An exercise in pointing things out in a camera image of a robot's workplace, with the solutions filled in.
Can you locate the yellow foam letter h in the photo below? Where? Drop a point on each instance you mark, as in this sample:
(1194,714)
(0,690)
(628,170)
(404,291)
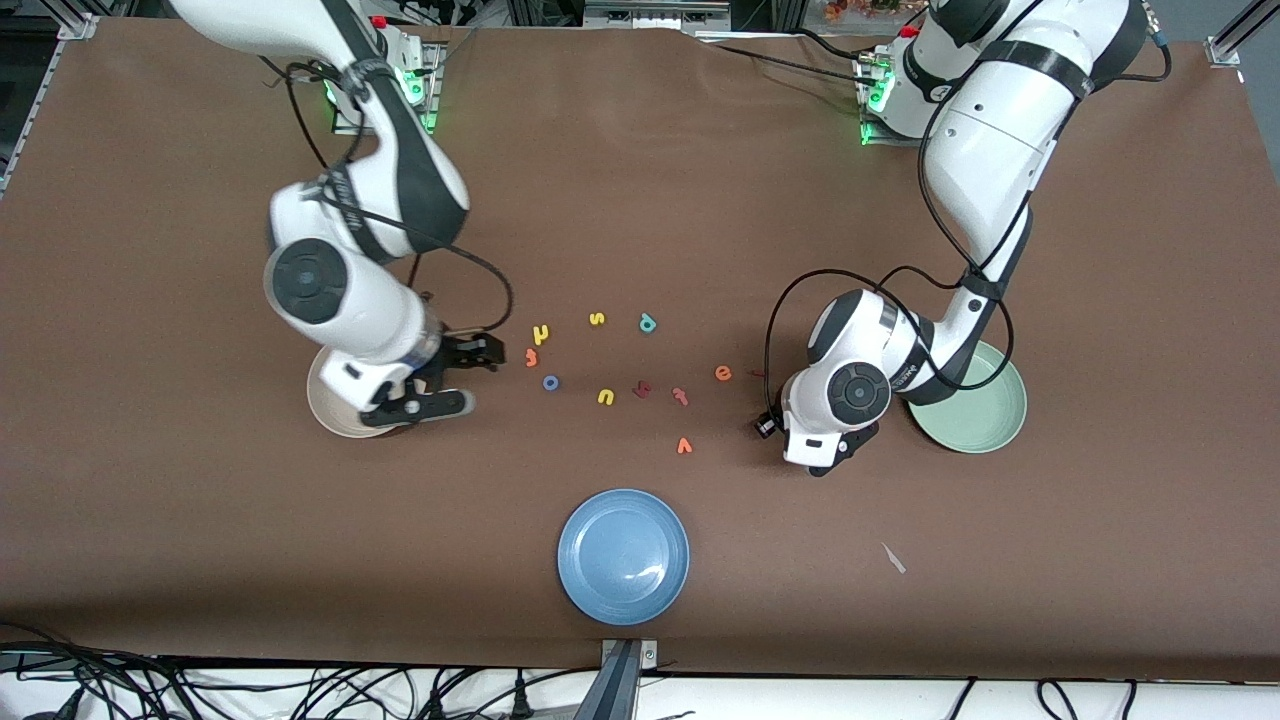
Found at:
(540,334)

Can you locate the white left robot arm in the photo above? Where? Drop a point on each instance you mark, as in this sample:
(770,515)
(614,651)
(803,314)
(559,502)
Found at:
(990,130)

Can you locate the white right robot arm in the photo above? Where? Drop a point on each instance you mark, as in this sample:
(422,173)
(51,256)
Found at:
(380,310)

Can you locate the beige plate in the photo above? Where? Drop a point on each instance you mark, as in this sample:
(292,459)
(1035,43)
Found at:
(330,410)

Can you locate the white paper scrap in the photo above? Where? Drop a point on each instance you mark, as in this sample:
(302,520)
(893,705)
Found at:
(893,558)

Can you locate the blue plate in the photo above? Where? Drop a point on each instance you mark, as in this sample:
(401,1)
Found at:
(623,557)

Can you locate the green plate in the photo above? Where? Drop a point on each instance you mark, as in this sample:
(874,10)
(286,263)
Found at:
(980,420)

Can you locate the orange leafy object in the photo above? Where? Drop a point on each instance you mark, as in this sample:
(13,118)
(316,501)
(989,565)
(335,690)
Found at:
(850,10)

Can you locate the aluminium corner profile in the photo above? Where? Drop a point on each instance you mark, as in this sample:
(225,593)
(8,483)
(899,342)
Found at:
(1225,45)
(70,25)

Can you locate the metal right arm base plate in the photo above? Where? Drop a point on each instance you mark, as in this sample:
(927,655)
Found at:
(432,95)

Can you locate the grey metal camera post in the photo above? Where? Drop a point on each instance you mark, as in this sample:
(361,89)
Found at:
(622,690)

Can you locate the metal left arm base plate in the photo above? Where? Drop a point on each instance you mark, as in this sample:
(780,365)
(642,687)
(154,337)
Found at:
(872,138)

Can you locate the metal frame rail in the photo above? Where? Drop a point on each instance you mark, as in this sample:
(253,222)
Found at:
(650,15)

